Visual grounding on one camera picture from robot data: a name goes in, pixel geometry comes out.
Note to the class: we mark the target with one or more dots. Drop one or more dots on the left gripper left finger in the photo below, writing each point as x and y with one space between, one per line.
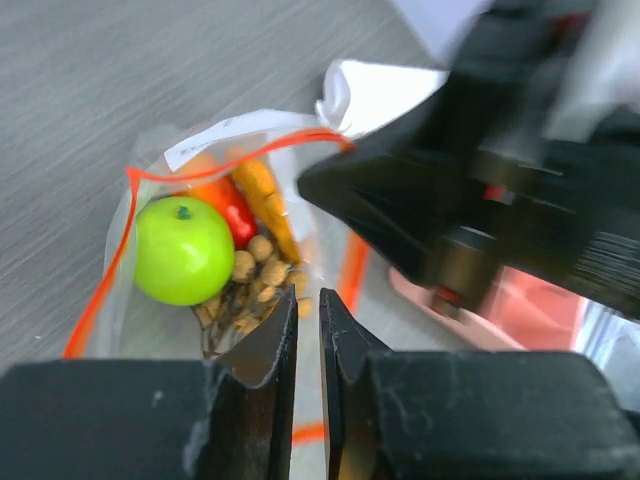
230 418

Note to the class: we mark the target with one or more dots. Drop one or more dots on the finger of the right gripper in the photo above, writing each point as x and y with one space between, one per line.
402 188

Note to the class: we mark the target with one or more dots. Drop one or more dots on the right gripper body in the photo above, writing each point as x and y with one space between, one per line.
546 104

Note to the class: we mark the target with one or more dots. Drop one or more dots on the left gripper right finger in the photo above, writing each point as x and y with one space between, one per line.
466 415

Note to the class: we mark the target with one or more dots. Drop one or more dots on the clear zip top bag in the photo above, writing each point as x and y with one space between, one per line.
197 356

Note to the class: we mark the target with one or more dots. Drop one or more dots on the tan fake longan bunch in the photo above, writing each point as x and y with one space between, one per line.
260 278

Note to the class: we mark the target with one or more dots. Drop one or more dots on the green fake apple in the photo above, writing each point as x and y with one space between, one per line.
185 251

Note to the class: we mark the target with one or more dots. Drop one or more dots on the red fake chili pepper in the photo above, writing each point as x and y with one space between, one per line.
226 199

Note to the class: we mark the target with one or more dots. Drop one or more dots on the pink divided organizer box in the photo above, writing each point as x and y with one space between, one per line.
521 312

